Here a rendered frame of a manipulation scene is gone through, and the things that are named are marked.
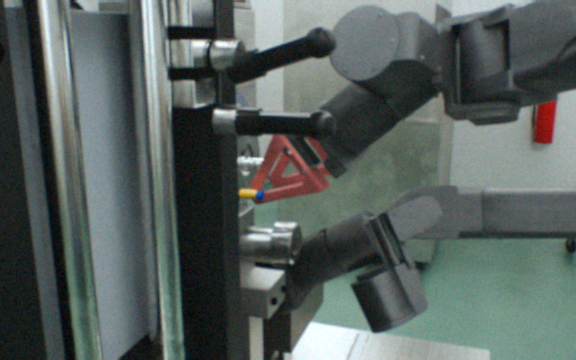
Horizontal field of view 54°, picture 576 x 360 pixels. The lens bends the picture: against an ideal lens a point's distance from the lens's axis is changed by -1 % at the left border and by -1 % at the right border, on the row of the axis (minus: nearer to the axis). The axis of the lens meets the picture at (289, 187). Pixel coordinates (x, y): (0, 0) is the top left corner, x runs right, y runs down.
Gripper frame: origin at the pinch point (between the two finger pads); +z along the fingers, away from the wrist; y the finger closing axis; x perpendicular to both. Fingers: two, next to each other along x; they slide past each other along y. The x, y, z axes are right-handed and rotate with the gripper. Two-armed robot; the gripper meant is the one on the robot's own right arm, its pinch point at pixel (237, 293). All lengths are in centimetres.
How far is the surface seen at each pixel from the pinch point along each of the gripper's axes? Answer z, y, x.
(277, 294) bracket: -10.3, -9.5, 0.4
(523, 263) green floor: 2, 301, -123
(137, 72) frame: -26, -39, 19
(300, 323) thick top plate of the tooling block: -1.4, 7.8, -9.1
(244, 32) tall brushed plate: 11, 76, 43
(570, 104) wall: -71, 444, -66
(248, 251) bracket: -10.8, -11.2, 5.9
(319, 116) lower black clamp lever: -31.2, -35.5, 13.6
